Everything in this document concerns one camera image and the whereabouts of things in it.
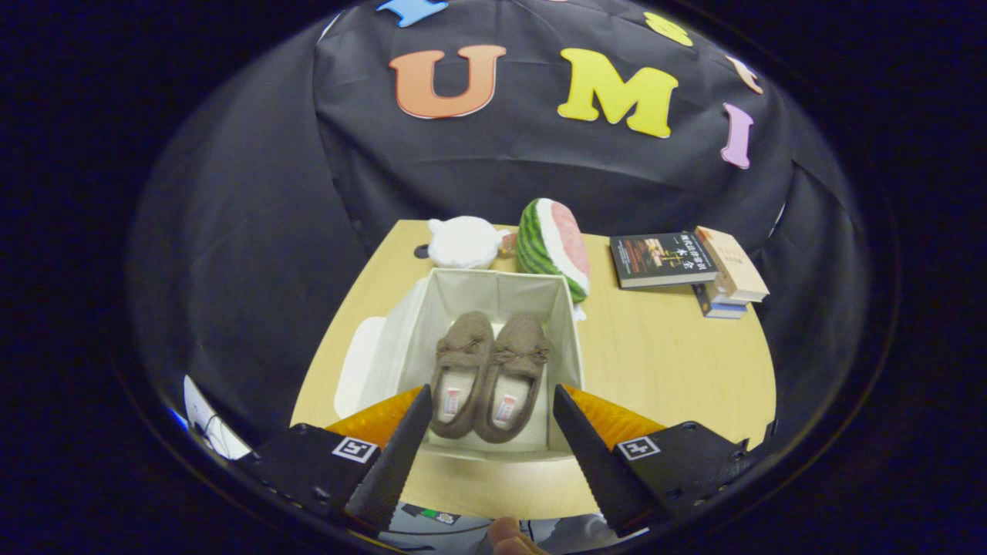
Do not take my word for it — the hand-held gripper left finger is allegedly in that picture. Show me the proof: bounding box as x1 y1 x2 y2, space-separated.
237 385 434 534

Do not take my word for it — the blue cover book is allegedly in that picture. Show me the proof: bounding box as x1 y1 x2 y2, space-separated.
692 282 747 320

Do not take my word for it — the white plush toy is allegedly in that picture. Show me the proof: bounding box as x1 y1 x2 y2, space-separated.
426 216 516 271

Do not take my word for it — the black cover book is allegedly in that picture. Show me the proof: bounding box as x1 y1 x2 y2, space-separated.
609 232 719 290

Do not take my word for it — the cream fabric storage box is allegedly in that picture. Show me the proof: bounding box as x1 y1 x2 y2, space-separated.
333 267 584 462

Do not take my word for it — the beige cover book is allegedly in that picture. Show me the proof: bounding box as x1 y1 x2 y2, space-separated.
694 226 770 303

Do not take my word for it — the watermelon slice plush toy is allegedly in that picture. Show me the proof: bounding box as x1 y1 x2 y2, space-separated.
515 198 591 321

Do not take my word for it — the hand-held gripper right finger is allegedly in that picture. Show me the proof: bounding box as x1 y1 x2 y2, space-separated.
552 385 755 539

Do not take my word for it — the white sheet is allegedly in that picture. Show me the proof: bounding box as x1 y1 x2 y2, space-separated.
183 375 251 461

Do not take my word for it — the brown fuzzy shoe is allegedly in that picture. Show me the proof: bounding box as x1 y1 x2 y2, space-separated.
472 312 551 444
429 310 495 439

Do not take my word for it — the black backdrop cloth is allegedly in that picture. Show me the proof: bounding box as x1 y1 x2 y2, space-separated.
131 0 857 444

